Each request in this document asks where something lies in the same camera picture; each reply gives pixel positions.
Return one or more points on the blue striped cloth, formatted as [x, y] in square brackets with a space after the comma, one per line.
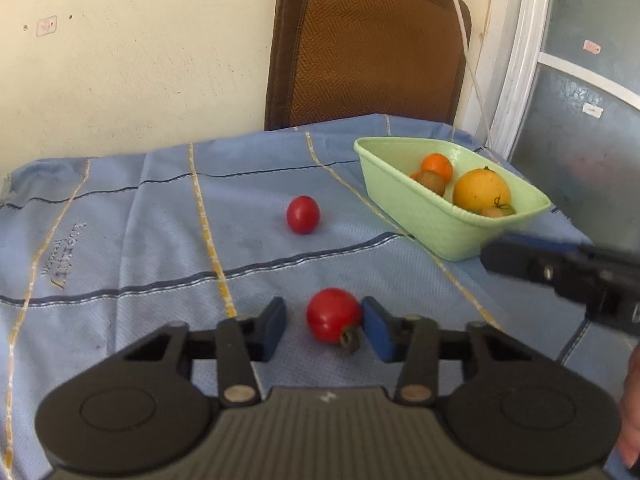
[125, 240]

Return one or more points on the person's right hand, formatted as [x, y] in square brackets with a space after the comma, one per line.
[632, 405]

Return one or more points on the red tomato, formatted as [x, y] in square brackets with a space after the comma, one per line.
[332, 312]
[302, 215]
[495, 211]

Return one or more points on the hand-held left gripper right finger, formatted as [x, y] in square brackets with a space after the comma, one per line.
[377, 331]

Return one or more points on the large orange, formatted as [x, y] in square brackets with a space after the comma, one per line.
[438, 165]

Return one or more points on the large yellow citrus fruit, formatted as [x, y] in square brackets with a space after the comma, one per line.
[480, 187]

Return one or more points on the frosted pane with pink sticker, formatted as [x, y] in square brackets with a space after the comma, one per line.
[590, 5]

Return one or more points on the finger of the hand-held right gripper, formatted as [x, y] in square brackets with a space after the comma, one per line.
[520, 262]

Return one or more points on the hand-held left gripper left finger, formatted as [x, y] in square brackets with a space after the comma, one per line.
[272, 328]

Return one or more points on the frosted pane with white sticker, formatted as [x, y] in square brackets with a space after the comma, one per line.
[575, 160]

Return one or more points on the pale wall sticker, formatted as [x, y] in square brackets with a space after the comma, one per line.
[47, 25]

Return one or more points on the light green plastic basin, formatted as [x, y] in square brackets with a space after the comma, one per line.
[415, 215]

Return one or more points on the small brown round fruit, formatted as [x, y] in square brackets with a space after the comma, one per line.
[431, 182]

